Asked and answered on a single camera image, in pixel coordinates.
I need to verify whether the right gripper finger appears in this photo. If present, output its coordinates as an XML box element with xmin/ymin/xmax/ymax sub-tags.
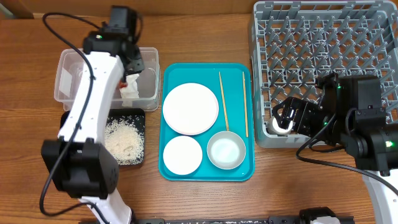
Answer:
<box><xmin>293</xmin><ymin>119</ymin><xmax>311</xmax><ymax>134</ymax></box>
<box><xmin>272</xmin><ymin>97</ymin><xmax>295</xmax><ymax>129</ymax></box>

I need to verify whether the wooden chopstick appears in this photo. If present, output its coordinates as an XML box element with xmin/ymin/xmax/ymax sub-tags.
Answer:
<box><xmin>218</xmin><ymin>72</ymin><xmax>229</xmax><ymax>131</ymax></box>
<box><xmin>242</xmin><ymin>72</ymin><xmax>249</xmax><ymax>138</ymax></box>

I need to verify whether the clear plastic waste bin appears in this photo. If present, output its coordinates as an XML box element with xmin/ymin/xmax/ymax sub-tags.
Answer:
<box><xmin>54</xmin><ymin>47</ymin><xmax>160</xmax><ymax>111</ymax></box>

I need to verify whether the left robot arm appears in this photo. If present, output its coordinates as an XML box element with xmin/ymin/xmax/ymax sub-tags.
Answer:
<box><xmin>39</xmin><ymin>6</ymin><xmax>144</xmax><ymax>223</ymax></box>

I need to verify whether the white cup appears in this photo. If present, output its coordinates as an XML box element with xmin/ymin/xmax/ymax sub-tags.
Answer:
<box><xmin>267</xmin><ymin>116</ymin><xmax>293</xmax><ymax>135</ymax></box>

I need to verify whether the grey bowl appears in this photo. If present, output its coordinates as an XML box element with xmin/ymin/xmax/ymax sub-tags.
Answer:
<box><xmin>206</xmin><ymin>131</ymin><xmax>246</xmax><ymax>170</ymax></box>

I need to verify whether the red sauce packet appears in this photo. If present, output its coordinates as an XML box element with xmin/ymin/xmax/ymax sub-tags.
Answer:
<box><xmin>119</xmin><ymin>81</ymin><xmax>128</xmax><ymax>89</ymax></box>

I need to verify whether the left wooden chopstick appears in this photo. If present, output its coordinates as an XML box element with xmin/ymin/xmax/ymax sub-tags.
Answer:
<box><xmin>218</xmin><ymin>72</ymin><xmax>229</xmax><ymax>131</ymax></box>

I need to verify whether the pile of rice grains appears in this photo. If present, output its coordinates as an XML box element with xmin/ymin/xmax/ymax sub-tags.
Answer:
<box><xmin>104</xmin><ymin>115</ymin><xmax>146</xmax><ymax>166</ymax></box>

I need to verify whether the large white round plate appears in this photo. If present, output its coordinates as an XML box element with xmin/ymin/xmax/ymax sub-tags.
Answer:
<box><xmin>162</xmin><ymin>83</ymin><xmax>219</xmax><ymax>136</ymax></box>

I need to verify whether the grey plastic dish rack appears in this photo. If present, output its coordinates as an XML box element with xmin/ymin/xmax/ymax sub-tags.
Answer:
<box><xmin>248</xmin><ymin>1</ymin><xmax>397</xmax><ymax>148</ymax></box>

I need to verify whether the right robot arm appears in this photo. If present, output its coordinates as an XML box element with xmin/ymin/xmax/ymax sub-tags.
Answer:
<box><xmin>272</xmin><ymin>72</ymin><xmax>397</xmax><ymax>223</ymax></box>

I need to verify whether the white paper napkin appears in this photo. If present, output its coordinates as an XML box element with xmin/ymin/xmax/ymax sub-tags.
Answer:
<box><xmin>119</xmin><ymin>74</ymin><xmax>139</xmax><ymax>107</ymax></box>

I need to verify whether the teal plastic serving tray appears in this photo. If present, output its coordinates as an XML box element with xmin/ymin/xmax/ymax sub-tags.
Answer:
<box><xmin>159</xmin><ymin>63</ymin><xmax>255</xmax><ymax>182</ymax></box>

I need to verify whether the black rectangular tray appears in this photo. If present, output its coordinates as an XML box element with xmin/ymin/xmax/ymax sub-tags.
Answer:
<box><xmin>58</xmin><ymin>108</ymin><xmax>146</xmax><ymax>169</ymax></box>

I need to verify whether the right wooden chopstick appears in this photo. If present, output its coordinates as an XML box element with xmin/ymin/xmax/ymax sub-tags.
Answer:
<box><xmin>242</xmin><ymin>72</ymin><xmax>249</xmax><ymax>138</ymax></box>

